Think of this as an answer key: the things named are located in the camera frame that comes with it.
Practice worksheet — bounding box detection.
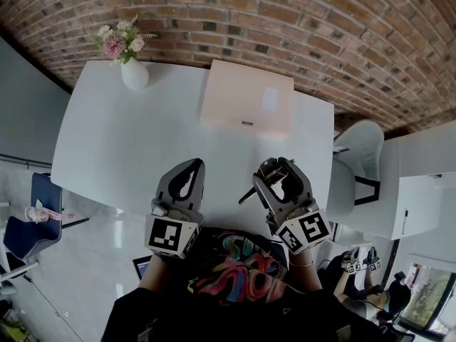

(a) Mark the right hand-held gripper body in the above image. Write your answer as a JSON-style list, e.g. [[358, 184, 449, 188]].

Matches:
[[265, 196, 333, 256]]

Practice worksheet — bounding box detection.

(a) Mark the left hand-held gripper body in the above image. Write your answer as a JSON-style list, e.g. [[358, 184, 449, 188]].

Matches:
[[143, 190, 207, 261]]

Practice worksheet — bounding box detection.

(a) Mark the shiny metal object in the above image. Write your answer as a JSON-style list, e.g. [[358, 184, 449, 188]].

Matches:
[[237, 157, 288, 206]]

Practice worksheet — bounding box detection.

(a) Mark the person's left forearm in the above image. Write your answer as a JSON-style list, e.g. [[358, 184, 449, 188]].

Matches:
[[138, 252, 172, 292]]

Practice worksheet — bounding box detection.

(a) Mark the person's right forearm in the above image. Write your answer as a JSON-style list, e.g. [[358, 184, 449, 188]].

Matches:
[[286, 247, 324, 296]]

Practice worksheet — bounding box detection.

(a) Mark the open laptop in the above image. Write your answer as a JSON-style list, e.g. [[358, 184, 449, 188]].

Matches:
[[132, 255, 154, 281]]

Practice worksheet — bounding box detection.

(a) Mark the white padded chair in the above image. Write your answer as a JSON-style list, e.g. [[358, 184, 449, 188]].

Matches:
[[326, 118, 385, 224]]

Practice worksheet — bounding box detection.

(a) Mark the black colourful printed t-shirt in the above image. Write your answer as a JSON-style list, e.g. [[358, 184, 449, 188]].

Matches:
[[102, 226, 391, 342]]

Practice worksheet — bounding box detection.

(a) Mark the pale pink cardboard box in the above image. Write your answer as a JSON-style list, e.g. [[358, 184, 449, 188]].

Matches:
[[197, 58, 296, 141]]

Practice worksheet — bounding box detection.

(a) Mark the white ceramic vase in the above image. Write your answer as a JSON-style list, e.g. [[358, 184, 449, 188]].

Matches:
[[120, 56, 150, 90]]

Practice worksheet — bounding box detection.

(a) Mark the white cabinet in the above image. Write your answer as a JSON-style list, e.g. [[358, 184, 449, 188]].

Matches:
[[356, 119, 456, 242]]

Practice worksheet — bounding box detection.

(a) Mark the blue chair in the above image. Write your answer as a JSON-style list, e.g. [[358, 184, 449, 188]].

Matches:
[[2, 171, 90, 264]]

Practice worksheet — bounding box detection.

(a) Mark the window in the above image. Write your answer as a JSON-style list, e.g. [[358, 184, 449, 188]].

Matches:
[[398, 261, 454, 331]]

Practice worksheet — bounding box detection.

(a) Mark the pink and white flower bouquet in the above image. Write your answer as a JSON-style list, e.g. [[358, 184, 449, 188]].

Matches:
[[93, 15, 158, 65]]

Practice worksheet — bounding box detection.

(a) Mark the black floor cable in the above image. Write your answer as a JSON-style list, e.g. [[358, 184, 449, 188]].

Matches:
[[21, 272, 87, 342]]

